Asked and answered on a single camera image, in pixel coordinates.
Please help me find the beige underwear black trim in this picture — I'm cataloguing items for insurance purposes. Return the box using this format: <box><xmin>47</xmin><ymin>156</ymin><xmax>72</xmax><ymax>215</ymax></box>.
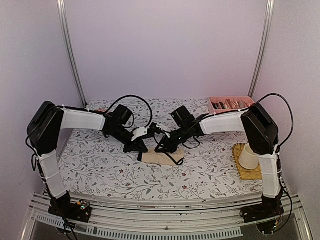
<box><xmin>137</xmin><ymin>148</ymin><xmax>185</xmax><ymax>166</ymax></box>

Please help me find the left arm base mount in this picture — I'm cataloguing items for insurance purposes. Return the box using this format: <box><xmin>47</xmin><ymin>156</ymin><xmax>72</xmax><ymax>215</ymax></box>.
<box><xmin>48</xmin><ymin>194</ymin><xmax>92</xmax><ymax>223</ymax></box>

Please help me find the red patterned rolled underwear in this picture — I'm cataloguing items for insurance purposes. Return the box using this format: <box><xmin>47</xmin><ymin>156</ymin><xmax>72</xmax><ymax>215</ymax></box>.
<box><xmin>96</xmin><ymin>108</ymin><xmax>106</xmax><ymax>112</ymax></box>

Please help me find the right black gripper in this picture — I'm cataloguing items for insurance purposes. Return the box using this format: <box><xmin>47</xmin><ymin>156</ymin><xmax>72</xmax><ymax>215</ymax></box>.
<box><xmin>155</xmin><ymin>124</ymin><xmax>191</xmax><ymax>153</ymax></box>

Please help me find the floral table cloth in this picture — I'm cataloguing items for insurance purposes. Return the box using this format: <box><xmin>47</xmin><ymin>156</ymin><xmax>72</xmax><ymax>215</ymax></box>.
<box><xmin>48</xmin><ymin>98</ymin><xmax>286</xmax><ymax>201</ymax></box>

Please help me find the yellow woven mat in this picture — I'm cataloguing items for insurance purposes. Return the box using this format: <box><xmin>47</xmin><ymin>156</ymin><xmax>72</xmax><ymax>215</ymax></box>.
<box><xmin>231</xmin><ymin>143</ymin><xmax>262</xmax><ymax>180</ymax></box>

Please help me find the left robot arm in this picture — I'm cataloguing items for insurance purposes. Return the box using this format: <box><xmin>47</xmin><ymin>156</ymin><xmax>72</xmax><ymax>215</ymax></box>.
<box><xmin>27</xmin><ymin>101</ymin><xmax>148</xmax><ymax>217</ymax></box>

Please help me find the right aluminium frame post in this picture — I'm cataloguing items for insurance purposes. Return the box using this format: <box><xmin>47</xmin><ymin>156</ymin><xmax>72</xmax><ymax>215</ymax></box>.
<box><xmin>247</xmin><ymin>0</ymin><xmax>275</xmax><ymax>98</ymax></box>

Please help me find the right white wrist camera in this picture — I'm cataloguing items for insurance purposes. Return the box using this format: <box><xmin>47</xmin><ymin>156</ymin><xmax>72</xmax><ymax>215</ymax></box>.
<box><xmin>150</xmin><ymin>122</ymin><xmax>171</xmax><ymax>138</ymax></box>

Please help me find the left aluminium frame post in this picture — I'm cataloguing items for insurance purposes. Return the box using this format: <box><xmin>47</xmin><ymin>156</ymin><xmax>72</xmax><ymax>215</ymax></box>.
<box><xmin>56</xmin><ymin>0</ymin><xmax>87</xmax><ymax>107</ymax></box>

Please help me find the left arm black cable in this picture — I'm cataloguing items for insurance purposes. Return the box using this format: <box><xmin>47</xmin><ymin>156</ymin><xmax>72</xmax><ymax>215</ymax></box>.
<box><xmin>106</xmin><ymin>94</ymin><xmax>154</xmax><ymax>126</ymax></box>

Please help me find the front aluminium rail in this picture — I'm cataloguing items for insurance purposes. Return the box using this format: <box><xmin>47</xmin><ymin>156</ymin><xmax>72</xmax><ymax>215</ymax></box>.
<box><xmin>22</xmin><ymin>192</ymin><xmax>312</xmax><ymax>240</ymax></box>

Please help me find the aluminium frame post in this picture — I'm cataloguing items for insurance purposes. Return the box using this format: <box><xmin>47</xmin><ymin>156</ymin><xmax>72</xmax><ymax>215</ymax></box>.
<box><xmin>56</xmin><ymin>0</ymin><xmax>87</xmax><ymax>107</ymax></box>
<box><xmin>247</xmin><ymin>0</ymin><xmax>275</xmax><ymax>98</ymax></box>

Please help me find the cream ribbed cup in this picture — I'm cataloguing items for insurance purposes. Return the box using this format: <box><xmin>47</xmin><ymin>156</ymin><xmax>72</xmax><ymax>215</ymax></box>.
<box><xmin>238</xmin><ymin>143</ymin><xmax>259</xmax><ymax>170</ymax></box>

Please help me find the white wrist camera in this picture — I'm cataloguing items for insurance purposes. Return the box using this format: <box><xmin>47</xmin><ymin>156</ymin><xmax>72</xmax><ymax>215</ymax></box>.
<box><xmin>150</xmin><ymin>122</ymin><xmax>171</xmax><ymax>138</ymax></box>
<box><xmin>131</xmin><ymin>127</ymin><xmax>148</xmax><ymax>142</ymax></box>

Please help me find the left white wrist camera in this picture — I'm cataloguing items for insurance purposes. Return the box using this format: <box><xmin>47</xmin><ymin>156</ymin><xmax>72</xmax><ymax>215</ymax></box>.
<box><xmin>131</xmin><ymin>127</ymin><xmax>148</xmax><ymax>142</ymax></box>

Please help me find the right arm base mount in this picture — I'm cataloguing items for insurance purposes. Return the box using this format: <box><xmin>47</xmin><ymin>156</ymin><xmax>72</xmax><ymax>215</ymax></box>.
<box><xmin>239</xmin><ymin>195</ymin><xmax>284</xmax><ymax>223</ymax></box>

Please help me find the pink divided organizer tray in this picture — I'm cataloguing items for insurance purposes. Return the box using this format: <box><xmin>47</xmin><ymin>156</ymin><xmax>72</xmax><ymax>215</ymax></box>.
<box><xmin>208</xmin><ymin>96</ymin><xmax>255</xmax><ymax>114</ymax></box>

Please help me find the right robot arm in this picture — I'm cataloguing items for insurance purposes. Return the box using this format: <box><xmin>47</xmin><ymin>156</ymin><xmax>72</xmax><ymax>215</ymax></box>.
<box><xmin>155</xmin><ymin>103</ymin><xmax>281</xmax><ymax>218</ymax></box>

